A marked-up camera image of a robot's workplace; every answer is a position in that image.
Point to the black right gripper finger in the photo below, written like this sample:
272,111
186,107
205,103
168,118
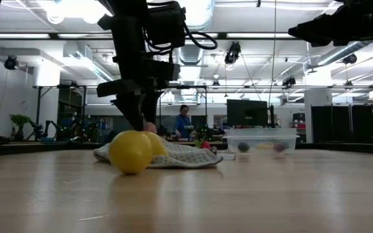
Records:
319,30

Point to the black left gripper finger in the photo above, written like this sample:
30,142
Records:
133,110
149,103

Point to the pink peach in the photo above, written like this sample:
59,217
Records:
151,127

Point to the pointed yellow lemon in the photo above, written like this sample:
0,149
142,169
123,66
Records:
129,152

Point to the round yellow lemon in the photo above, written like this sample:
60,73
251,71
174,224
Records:
159,145

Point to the dark blackberry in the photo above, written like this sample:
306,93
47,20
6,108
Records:
243,147

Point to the red cherry with stem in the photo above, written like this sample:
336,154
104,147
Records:
278,148

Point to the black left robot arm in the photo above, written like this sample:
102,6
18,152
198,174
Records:
128,39

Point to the black background robot arm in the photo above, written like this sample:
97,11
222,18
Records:
49,124

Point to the clear plastic tupperware container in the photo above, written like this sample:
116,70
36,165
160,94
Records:
261,134

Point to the person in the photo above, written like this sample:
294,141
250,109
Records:
182,124

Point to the grey-blue waffle towel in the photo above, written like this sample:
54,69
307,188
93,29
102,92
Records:
186,157

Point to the red strawberry with green leaves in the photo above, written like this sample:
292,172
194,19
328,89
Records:
205,145

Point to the background shelf unit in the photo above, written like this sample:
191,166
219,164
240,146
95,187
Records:
299,118

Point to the small white flat object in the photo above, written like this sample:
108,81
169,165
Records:
227,157

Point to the black room partition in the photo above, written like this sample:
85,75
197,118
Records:
342,123

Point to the black computer monitor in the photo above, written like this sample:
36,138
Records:
247,113

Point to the green background plant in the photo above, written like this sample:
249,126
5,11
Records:
19,121

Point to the black ceiling camera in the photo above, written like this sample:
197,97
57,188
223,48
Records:
10,62
350,59
232,53
289,81

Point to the black background gantry frame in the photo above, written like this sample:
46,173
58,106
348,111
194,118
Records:
193,87

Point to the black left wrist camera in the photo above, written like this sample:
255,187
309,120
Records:
165,26

